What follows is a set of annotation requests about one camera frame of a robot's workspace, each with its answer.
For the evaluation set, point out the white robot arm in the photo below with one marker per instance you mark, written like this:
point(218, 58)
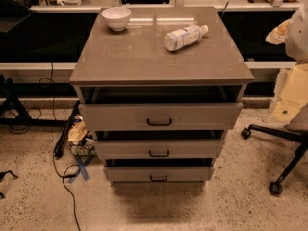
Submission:
point(292, 86)

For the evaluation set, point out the grey bottom drawer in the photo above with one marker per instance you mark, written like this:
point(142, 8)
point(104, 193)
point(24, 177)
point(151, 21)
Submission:
point(158, 174)

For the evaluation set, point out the white plastic bottle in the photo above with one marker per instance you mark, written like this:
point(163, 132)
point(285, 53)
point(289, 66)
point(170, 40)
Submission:
point(185, 36)

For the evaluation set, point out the grey drawer cabinet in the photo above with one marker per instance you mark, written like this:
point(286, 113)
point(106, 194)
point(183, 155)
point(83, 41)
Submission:
point(134, 67)

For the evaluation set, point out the grey office chair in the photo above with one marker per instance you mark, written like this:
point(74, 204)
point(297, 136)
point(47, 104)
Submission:
point(296, 130)

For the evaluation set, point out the blue tape cross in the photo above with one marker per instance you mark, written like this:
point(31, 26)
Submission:
point(82, 162)

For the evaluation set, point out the black power strip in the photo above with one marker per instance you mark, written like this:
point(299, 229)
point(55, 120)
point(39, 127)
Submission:
point(58, 149)

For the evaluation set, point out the black clip on floor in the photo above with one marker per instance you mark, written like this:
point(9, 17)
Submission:
point(3, 175)

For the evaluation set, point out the grey top drawer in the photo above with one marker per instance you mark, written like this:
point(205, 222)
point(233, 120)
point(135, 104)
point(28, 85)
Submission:
point(150, 117)

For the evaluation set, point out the white ceramic bowl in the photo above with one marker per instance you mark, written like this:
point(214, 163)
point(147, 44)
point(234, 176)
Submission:
point(116, 18)

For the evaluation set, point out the black desk leg frame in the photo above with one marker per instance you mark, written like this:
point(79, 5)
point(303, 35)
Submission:
point(23, 118)

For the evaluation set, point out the grey drawer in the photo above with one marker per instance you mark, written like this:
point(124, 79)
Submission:
point(158, 149)
point(158, 174)
point(150, 117)

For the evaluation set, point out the grey middle drawer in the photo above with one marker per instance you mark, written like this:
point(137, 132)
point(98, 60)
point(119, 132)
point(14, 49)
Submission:
point(158, 149)

